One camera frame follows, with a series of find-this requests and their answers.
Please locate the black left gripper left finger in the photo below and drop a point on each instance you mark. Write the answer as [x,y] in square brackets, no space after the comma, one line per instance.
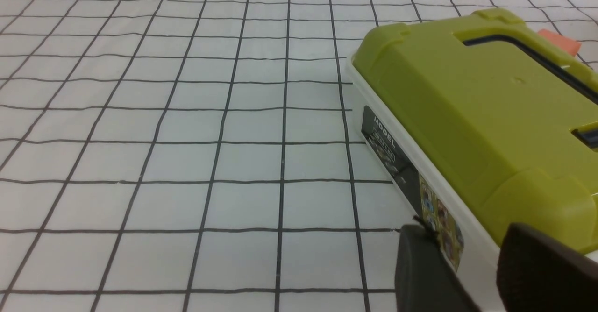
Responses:
[424,282]

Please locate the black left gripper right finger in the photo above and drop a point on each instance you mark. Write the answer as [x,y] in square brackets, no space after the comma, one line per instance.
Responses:
[537,273]

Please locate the green lidded white plastic box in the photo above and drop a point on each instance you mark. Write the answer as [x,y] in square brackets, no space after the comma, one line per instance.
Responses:
[480,123]

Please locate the orange foam cube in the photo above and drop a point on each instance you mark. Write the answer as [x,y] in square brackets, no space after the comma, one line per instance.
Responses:
[570,46]

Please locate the white grid tablecloth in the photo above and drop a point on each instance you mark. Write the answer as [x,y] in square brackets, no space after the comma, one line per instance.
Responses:
[201,155]

